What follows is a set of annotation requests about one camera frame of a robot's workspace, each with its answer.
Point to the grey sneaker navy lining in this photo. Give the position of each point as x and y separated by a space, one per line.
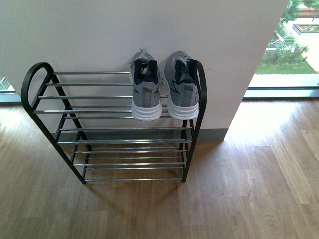
180 76

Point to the black metal shoe rack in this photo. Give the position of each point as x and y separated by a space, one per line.
87 118

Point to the grey sneaker with heel tab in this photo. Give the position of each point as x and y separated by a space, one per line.
145 78

